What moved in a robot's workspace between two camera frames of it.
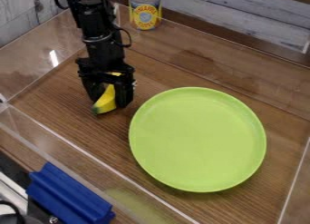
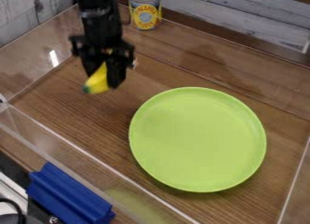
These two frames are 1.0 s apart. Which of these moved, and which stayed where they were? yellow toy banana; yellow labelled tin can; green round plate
Moved: yellow toy banana
Stayed: green round plate; yellow labelled tin can
